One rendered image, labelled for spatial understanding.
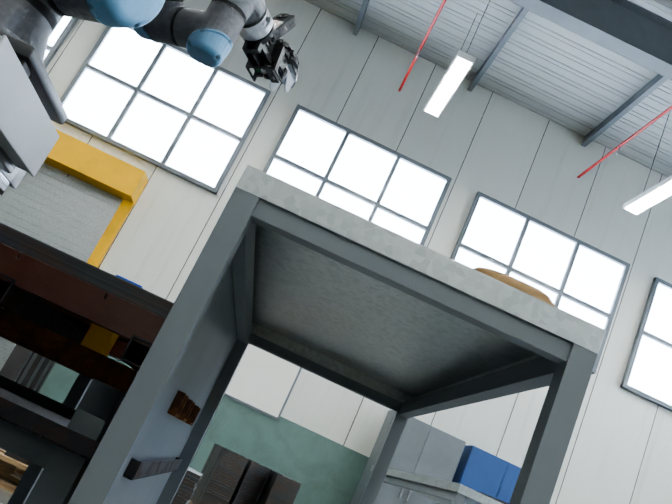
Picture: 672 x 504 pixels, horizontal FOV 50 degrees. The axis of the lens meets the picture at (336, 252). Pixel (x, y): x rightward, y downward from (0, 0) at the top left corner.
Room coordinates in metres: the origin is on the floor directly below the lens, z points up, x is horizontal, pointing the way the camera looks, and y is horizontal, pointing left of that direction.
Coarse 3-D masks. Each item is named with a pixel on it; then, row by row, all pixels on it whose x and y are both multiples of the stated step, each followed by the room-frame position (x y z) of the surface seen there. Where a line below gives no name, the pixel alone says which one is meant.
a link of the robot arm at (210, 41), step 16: (224, 0) 1.19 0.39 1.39; (176, 16) 1.22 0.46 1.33; (192, 16) 1.20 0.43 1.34; (208, 16) 1.19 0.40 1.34; (224, 16) 1.19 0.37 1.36; (240, 16) 1.20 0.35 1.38; (176, 32) 1.23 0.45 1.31; (192, 32) 1.20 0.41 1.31; (208, 32) 1.19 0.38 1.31; (224, 32) 1.19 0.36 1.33; (192, 48) 1.21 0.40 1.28; (208, 48) 1.19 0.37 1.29; (224, 48) 1.21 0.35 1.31; (208, 64) 1.24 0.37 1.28
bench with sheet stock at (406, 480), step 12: (384, 480) 4.62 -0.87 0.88; (396, 480) 4.38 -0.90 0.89; (408, 480) 4.15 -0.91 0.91; (420, 480) 3.93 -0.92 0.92; (432, 480) 3.75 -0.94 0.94; (444, 480) 3.59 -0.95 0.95; (420, 492) 3.99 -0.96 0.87; (432, 492) 3.73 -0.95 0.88; (444, 492) 3.57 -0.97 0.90; (456, 492) 3.41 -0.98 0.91; (468, 492) 3.38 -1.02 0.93; (480, 492) 3.75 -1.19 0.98
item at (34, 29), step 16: (0, 0) 0.97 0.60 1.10; (16, 0) 0.98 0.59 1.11; (32, 0) 0.99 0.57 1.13; (0, 16) 0.97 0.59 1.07; (16, 16) 0.98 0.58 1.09; (32, 16) 1.00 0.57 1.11; (48, 16) 1.02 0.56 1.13; (16, 32) 0.99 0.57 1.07; (32, 32) 1.00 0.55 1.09; (48, 32) 1.04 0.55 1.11
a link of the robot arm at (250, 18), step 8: (232, 0) 1.19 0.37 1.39; (240, 0) 1.19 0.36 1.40; (248, 0) 1.20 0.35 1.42; (256, 0) 1.21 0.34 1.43; (240, 8) 1.19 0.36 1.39; (248, 8) 1.21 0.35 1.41; (256, 8) 1.23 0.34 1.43; (264, 8) 1.25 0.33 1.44; (248, 16) 1.22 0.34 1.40; (256, 16) 1.24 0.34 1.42; (264, 16) 1.26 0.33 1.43; (248, 24) 1.26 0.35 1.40
